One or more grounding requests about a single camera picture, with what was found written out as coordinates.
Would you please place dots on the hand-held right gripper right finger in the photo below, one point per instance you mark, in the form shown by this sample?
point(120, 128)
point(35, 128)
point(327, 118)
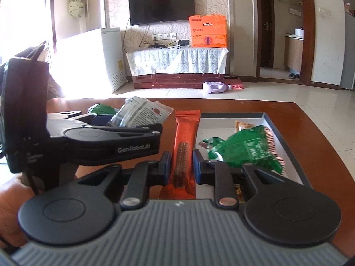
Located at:
point(198, 167)

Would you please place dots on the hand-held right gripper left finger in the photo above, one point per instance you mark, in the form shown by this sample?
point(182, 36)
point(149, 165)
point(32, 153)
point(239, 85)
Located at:
point(166, 169)

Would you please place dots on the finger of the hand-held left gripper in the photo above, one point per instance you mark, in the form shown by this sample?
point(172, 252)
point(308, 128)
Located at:
point(111, 135)
point(102, 119)

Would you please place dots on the long orange snack bar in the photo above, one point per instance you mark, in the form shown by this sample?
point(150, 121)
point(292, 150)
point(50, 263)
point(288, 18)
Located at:
point(184, 133)

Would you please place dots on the white printed snack packet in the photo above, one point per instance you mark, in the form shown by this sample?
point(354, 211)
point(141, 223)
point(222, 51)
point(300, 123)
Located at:
point(144, 113)

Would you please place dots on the shallow white tray grey rim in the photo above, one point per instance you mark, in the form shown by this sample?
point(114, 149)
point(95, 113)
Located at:
point(219, 123)

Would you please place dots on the person's left hand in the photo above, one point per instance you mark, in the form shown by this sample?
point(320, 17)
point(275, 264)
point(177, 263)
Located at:
point(14, 210)

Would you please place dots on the small green snack packet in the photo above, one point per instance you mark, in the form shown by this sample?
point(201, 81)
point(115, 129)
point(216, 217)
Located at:
point(102, 108)

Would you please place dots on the large green snack packet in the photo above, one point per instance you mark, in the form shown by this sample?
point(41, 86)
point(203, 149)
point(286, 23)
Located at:
point(244, 149)

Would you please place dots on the white floor appliance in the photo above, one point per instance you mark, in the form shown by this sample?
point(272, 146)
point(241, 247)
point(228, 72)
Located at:
point(108, 58)

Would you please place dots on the tan snack packet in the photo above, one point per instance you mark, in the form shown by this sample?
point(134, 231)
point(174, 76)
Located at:
point(243, 125)

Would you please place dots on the purple plastic bottle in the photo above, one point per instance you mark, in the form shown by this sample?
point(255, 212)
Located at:
point(215, 87)

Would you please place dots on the dark wooden television cabinet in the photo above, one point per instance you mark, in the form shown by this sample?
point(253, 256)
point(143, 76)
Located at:
point(177, 81)

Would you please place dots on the red floor item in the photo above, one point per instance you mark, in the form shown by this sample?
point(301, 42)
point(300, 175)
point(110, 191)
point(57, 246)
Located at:
point(235, 84)

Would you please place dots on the black power strip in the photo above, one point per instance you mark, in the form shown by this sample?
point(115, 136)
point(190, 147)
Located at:
point(157, 45)

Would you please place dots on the white lace cabinet cloth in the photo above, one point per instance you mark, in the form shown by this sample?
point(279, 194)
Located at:
point(177, 61)

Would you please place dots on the black set-top box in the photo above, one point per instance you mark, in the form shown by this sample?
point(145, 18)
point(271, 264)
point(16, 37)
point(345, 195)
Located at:
point(184, 43)

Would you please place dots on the pair of slippers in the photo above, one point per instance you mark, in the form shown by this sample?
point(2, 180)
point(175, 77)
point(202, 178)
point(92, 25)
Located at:
point(294, 75)

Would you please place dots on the orange cardboard gift box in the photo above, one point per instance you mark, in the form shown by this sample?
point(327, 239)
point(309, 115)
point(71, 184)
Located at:
point(208, 30)

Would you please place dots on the wooden kitchen cabinet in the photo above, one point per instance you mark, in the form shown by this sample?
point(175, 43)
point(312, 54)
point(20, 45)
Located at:
point(293, 54)

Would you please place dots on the dark wooden door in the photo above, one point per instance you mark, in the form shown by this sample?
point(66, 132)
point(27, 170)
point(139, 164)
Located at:
point(266, 25)

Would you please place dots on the white pot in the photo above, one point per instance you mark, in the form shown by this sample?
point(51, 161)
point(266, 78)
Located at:
point(299, 32)

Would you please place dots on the grey refrigerator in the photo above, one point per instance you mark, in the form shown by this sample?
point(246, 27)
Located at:
point(349, 52)

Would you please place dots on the white wall socket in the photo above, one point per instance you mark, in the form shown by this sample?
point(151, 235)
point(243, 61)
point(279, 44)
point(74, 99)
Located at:
point(163, 36)

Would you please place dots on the black wall television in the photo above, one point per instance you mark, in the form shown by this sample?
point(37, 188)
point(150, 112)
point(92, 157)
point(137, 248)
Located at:
point(160, 4)

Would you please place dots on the white kitchen wall box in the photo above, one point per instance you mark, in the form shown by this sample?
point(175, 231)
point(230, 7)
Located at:
point(294, 11)

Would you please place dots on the white wall switch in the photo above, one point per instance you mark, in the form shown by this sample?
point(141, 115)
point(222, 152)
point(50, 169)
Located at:
point(324, 10)

